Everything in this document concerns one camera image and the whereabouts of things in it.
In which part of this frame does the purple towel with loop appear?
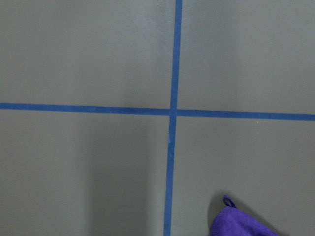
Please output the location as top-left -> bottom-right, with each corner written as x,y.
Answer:
210,195 -> 278,236

